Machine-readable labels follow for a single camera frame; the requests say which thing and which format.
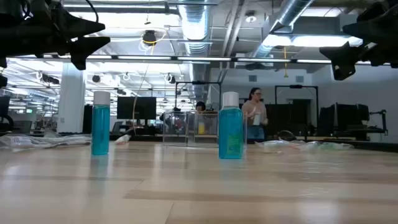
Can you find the blue mouthwash bottle white cap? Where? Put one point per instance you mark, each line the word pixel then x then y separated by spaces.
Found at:
pixel 230 130
pixel 100 130

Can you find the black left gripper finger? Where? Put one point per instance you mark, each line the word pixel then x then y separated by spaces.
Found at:
pixel 77 28
pixel 85 46

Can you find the person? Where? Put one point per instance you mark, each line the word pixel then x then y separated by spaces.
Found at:
pixel 200 106
pixel 256 109

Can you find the black metal frame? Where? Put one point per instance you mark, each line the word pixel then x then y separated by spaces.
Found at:
pixel 199 82
pixel 295 86

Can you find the yellow bottle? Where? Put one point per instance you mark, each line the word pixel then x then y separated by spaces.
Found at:
pixel 201 128

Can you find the black ceiling device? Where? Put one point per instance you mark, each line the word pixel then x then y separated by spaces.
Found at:
pixel 149 36

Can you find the round ceiling sensor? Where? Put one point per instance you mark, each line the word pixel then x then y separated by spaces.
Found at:
pixel 251 18

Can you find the black cabinet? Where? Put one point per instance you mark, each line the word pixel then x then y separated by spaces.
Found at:
pixel 87 119

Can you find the black aluminium rig frame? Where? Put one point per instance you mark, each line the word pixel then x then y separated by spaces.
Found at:
pixel 379 147

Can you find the clear acrylic organizer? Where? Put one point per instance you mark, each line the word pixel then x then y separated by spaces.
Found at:
pixel 174 124

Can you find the bright ceiling light panel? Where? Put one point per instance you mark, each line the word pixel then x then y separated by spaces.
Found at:
pixel 311 41

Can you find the silver slanted ceiling duct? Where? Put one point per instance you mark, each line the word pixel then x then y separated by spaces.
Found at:
pixel 289 12

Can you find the black workstation monitors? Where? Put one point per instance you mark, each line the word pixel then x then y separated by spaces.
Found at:
pixel 345 118

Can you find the silver spiral ceiling duct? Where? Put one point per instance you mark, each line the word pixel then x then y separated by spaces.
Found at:
pixel 195 25

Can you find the black ceiling speaker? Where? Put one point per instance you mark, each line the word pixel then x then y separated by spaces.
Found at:
pixel 96 78

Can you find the black dome-shaped object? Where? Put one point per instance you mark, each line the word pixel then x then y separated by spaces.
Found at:
pixel 286 135

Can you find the white pillar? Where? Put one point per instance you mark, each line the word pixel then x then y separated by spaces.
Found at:
pixel 71 102

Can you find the yellow-headed toothbrush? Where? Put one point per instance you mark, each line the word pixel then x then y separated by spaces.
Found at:
pixel 37 141

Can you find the linear ceiling light strip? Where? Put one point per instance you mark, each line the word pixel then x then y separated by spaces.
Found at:
pixel 143 57

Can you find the black monitor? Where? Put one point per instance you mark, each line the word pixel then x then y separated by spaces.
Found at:
pixel 4 105
pixel 136 108

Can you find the black partition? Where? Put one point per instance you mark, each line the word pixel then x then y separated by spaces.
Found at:
pixel 280 119

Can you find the green toothbrush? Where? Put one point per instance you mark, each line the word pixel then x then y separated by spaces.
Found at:
pixel 329 145
pixel 122 139

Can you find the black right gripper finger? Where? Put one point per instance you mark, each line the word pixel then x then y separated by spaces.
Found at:
pixel 367 31
pixel 343 59

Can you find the grey wall vent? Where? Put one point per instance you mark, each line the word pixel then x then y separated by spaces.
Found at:
pixel 299 79
pixel 252 78

